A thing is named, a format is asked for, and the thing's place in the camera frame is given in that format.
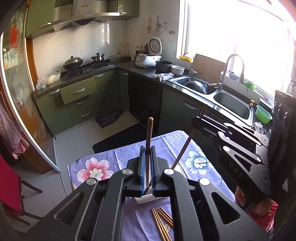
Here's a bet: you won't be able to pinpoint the dark brown wooden chopstick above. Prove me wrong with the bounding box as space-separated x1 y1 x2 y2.
144 117 154 194

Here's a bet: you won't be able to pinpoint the green lower kitchen cabinets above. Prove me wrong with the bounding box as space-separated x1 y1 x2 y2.
33 68 209 137

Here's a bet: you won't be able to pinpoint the person's right hand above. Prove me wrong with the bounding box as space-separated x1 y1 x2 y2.
235 186 274 216

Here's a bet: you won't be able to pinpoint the white plastic utensil holder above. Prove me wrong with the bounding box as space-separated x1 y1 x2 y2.
134 187 160 204

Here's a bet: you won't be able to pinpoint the green plastic bowl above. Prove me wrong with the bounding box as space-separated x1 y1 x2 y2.
255 105 273 124

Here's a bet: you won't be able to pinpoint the purple floral tablecloth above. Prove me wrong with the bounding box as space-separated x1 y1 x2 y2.
67 131 235 240

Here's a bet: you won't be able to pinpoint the wok in sink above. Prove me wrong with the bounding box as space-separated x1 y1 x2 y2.
185 73 216 94

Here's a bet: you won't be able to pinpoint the wooden chopstick on table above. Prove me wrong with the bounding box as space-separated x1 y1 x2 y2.
155 209 172 241
152 209 166 241
158 207 173 226

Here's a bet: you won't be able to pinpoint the black floor mat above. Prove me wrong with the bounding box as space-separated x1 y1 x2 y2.
92 123 147 154

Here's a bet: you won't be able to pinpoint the stainless double sink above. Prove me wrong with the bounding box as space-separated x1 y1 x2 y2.
169 76 254 126

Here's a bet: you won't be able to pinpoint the tall steel faucet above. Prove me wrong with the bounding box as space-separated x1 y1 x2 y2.
209 53 245 90

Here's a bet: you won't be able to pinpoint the wooden cutting board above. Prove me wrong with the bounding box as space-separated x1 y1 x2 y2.
193 54 225 83

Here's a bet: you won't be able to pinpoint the white bowl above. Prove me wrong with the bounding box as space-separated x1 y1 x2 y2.
171 65 185 76

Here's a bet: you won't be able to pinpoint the crumpled dish cloth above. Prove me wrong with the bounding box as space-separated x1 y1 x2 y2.
151 72 174 82

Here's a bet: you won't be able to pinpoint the black inner cooker pot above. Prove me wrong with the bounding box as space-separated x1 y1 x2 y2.
155 60 173 73

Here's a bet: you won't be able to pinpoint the dark floor rag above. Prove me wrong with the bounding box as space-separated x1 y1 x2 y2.
95 109 124 128

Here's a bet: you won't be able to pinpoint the white rice cooker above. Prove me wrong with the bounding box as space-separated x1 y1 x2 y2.
135 38 162 68

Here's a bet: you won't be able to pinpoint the yellow oil bottle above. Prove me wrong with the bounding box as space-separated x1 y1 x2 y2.
120 42 128 58

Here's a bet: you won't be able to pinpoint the black gas stove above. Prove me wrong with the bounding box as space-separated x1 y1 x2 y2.
64 61 115 78

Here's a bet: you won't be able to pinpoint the steel pot with lid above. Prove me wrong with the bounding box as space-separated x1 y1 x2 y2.
91 53 105 62

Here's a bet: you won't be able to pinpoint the black wok with lid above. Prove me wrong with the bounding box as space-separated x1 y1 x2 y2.
63 56 83 70

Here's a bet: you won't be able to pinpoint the red chair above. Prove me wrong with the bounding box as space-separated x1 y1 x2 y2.
0 156 43 225

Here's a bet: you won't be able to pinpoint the white plastic bags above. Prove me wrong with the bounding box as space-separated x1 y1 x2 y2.
35 69 61 90

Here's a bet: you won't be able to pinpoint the checkered apron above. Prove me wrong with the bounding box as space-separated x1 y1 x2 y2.
1 92 30 160

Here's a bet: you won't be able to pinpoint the steel range hood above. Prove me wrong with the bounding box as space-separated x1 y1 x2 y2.
52 1 120 32

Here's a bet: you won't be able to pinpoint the glass sliding door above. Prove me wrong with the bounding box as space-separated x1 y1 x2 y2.
1 2 60 174

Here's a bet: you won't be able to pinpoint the green upper cabinets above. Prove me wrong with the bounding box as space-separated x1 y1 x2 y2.
26 0 139 39

